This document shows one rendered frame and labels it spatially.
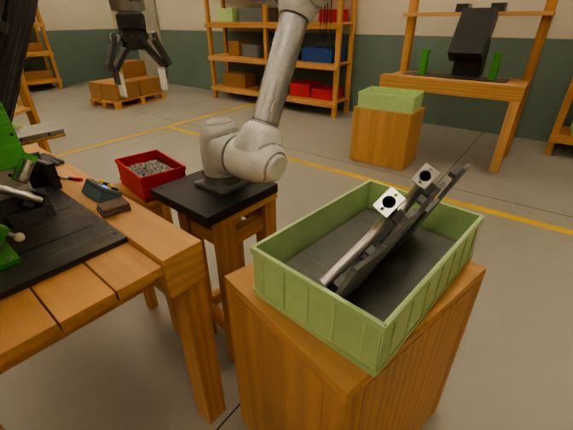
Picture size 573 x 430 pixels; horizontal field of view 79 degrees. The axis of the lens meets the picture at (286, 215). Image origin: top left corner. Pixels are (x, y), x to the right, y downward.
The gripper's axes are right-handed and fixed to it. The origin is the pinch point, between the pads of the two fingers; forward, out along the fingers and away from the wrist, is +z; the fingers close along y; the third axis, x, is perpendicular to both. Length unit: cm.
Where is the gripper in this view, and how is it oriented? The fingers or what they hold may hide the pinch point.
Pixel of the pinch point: (144, 90)
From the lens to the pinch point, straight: 120.2
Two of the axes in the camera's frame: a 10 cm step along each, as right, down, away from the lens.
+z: 0.1, 8.7, 5.0
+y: 6.5, -3.8, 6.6
